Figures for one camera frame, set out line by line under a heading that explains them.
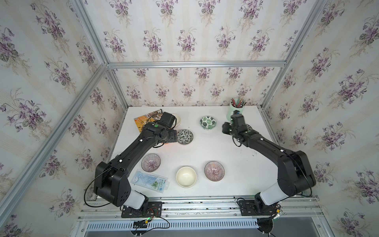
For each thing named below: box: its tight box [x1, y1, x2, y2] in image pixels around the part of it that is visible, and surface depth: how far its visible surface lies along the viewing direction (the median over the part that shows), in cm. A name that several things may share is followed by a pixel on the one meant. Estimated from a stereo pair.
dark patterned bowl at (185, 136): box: [176, 129, 194, 145], surface depth 101 cm
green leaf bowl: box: [199, 116, 217, 131], surface depth 110 cm
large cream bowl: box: [175, 166, 197, 189], surface depth 83 cm
